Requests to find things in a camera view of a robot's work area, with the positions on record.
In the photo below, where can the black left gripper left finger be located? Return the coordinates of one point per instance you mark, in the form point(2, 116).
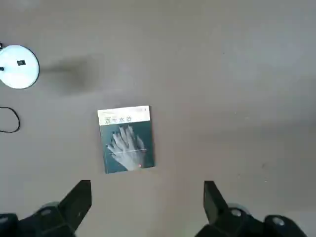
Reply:
point(49, 217)

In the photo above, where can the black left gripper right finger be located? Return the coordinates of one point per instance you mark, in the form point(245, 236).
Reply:
point(217, 209)

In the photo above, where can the dark book with hand cover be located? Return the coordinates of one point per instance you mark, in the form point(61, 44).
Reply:
point(127, 140)

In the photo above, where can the white desk lamp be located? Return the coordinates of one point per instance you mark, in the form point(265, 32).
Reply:
point(18, 66)

